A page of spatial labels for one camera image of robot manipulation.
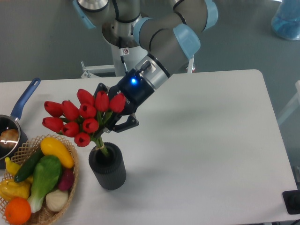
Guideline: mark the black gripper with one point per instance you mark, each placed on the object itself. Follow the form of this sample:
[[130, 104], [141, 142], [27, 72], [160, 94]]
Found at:
[[136, 90]]

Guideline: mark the red tulip bouquet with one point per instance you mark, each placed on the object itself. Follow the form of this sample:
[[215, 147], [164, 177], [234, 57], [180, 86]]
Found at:
[[82, 123]]

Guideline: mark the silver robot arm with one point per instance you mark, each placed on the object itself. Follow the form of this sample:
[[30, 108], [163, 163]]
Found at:
[[199, 15]]

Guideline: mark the dark grey ribbed vase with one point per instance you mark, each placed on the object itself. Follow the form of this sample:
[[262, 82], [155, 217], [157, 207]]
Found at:
[[109, 171]]

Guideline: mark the yellow squash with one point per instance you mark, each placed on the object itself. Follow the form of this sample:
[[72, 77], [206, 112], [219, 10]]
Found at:
[[53, 146]]

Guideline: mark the purple red onion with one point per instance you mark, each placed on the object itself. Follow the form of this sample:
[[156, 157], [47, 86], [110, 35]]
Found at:
[[67, 180]]

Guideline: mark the green bok choy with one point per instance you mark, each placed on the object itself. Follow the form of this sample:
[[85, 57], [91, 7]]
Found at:
[[45, 177]]

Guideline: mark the woven wicker basket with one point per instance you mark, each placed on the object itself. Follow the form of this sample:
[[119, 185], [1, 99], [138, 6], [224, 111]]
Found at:
[[45, 216]]

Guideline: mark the green cucumber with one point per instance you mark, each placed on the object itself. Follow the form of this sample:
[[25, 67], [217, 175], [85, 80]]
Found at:
[[28, 167]]

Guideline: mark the bread roll in pan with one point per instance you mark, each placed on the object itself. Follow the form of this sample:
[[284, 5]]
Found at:
[[9, 138]]

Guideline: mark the white garlic bulb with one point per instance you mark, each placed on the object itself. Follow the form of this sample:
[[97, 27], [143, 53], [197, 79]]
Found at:
[[56, 200]]

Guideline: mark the yellow banana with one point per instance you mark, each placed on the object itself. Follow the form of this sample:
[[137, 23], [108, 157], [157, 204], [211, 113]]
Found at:
[[11, 167]]

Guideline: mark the yellow bell pepper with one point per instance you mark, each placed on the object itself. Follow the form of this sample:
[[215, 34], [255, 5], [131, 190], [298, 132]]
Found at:
[[9, 189]]

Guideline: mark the orange fruit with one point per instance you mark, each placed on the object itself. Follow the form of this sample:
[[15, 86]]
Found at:
[[18, 211]]

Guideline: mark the blue plastic bag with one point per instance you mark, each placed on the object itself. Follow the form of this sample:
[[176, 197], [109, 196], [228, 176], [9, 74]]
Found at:
[[286, 21]]

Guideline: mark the black device at edge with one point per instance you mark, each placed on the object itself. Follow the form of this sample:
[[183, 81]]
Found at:
[[292, 201]]

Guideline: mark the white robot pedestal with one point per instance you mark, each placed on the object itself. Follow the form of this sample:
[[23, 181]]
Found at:
[[164, 46]]

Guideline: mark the blue handled saucepan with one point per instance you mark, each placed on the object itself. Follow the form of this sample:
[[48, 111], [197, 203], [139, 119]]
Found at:
[[11, 121]]

